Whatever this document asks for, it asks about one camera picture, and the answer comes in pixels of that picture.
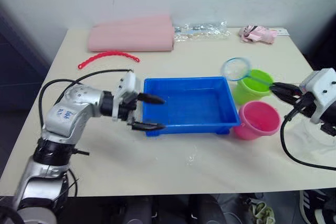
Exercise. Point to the dark furniture piece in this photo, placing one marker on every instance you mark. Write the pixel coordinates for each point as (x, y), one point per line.
(323, 43)

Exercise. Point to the black and white shoe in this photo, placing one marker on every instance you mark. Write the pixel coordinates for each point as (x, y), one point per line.
(311, 205)

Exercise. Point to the small white card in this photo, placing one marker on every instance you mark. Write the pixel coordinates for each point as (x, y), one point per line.
(283, 32)

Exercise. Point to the crumpled pink fabric item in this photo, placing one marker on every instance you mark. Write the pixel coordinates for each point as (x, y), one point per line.
(256, 34)

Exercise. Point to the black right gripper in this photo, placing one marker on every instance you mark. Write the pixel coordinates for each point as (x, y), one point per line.
(305, 103)

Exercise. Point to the green and white crumpled item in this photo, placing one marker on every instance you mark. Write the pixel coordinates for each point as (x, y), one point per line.
(263, 212)

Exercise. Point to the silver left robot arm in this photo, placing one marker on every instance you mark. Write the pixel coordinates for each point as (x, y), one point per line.
(67, 115)

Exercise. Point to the pink folded cloth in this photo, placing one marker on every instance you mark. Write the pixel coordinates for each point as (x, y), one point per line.
(131, 36)

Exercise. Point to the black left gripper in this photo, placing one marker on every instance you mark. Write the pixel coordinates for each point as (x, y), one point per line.
(129, 108)

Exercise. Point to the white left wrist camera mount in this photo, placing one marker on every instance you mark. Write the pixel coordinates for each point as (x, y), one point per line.
(129, 82)

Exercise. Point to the blue plastic tub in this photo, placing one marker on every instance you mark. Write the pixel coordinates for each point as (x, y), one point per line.
(189, 103)

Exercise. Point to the blue-rimmed fishing net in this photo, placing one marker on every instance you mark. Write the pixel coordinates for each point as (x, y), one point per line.
(248, 64)

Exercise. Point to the dark cabinet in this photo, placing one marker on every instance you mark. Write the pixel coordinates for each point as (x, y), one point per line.
(18, 64)

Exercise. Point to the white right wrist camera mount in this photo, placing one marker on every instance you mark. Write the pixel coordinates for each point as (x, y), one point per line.
(321, 85)

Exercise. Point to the clear plastic cup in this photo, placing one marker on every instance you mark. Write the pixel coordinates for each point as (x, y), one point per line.
(309, 142)

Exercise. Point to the clear plastic bag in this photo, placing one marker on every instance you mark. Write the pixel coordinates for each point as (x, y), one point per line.
(202, 31)

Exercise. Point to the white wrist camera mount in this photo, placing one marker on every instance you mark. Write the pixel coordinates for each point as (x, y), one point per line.
(129, 82)
(321, 85)

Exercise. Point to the dark rounded shape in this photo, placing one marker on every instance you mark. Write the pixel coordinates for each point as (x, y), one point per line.
(136, 209)
(206, 208)

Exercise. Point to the green plastic bucket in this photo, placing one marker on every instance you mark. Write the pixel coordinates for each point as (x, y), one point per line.
(245, 93)

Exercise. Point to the pink plastic bucket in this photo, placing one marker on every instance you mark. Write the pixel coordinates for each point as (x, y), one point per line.
(258, 119)

